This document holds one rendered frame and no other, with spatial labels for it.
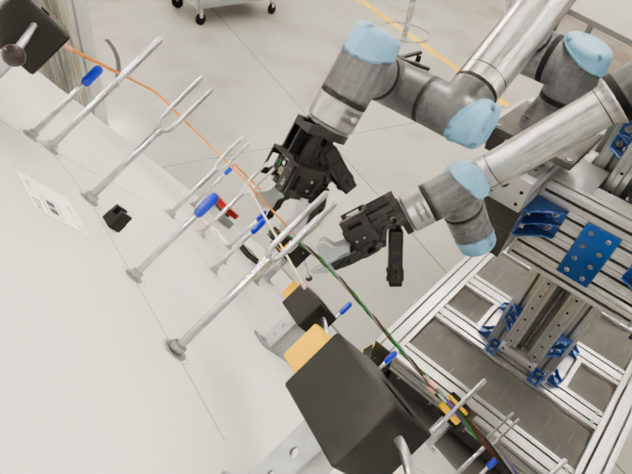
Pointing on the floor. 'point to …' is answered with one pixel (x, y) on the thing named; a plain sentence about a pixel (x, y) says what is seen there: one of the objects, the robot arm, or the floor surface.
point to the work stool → (410, 41)
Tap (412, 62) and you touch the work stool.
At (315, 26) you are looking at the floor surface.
